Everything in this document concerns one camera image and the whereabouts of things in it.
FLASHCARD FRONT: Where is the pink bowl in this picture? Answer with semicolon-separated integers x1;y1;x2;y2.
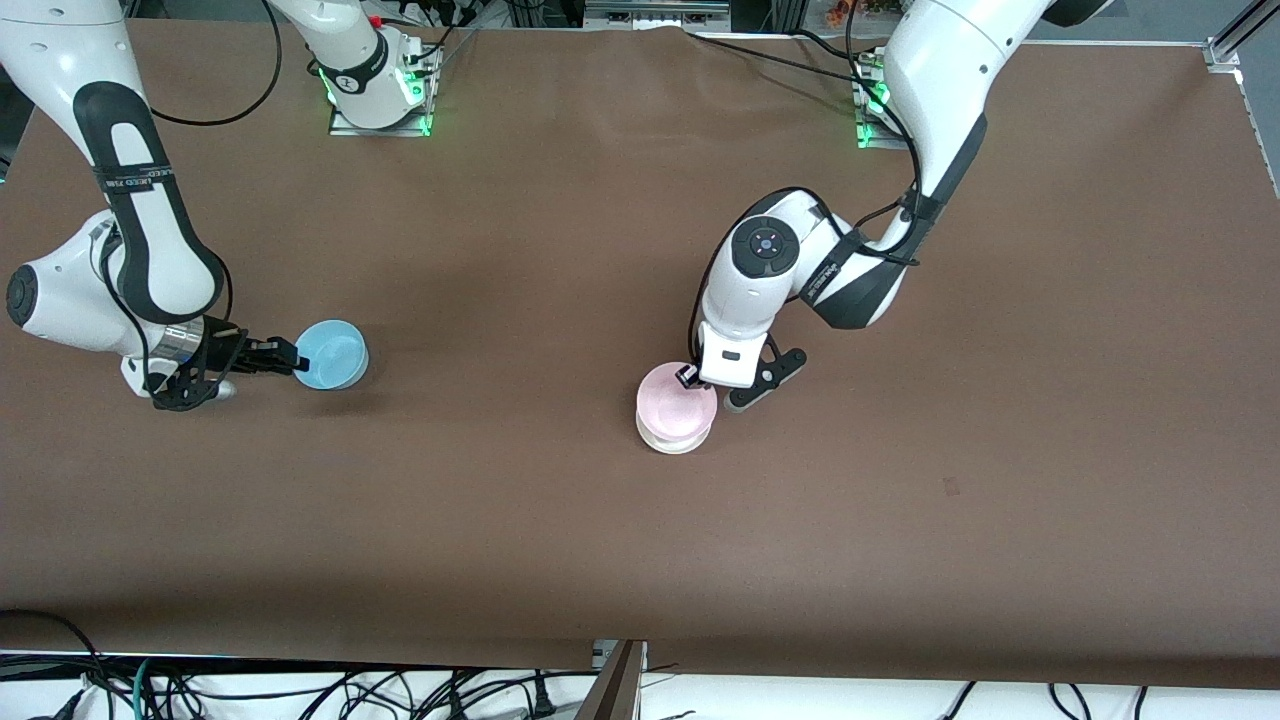
636;362;719;442

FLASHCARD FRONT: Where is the blue bowl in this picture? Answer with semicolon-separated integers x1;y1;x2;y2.
293;319;370;392

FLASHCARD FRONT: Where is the white bowl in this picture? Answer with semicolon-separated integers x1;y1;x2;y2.
637;415;713;456

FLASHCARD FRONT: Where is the brown table cover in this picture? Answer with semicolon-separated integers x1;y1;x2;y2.
0;18;1280;691

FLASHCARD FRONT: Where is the grey power strip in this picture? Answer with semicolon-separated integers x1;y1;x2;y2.
585;0;732;31

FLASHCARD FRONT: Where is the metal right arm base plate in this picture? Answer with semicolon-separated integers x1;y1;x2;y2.
328;45;434;138

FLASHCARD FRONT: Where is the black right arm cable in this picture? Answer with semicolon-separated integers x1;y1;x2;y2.
100;0;284;401

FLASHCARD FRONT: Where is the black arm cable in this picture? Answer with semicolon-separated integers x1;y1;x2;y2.
688;0;926;363
100;0;284;401

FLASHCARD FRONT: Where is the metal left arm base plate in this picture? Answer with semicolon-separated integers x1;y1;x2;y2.
852;50;903;151

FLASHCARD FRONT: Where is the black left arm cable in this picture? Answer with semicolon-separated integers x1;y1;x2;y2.
688;0;926;363

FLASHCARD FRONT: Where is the long black table cable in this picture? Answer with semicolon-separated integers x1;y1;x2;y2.
685;30;886;86

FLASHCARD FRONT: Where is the aluminium frame post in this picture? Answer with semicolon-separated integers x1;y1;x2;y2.
578;640;649;720

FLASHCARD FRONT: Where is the black looped floor cable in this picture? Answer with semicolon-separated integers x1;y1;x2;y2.
0;609;103;701

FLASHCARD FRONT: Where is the short black table cable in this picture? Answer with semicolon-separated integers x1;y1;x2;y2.
790;28;881;63

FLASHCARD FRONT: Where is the aluminium corner frame rail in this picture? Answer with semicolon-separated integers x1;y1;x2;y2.
1205;0;1280;71

